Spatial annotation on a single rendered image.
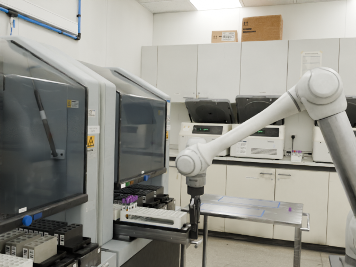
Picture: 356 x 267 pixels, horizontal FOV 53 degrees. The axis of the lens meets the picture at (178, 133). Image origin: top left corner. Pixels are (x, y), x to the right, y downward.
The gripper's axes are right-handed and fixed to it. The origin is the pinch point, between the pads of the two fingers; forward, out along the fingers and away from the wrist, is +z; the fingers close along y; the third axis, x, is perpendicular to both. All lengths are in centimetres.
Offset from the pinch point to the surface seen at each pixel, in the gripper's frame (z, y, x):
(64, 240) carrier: -6, 46, -34
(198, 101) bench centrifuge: -71, -243, -67
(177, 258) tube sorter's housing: 38, -59, -27
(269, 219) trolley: -2.0, -25.5, 30.3
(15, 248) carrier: -7, 61, -42
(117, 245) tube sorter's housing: 6.3, 13.6, -30.8
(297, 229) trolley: 1.1, -24.8, 43.4
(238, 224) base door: 62, -229, -15
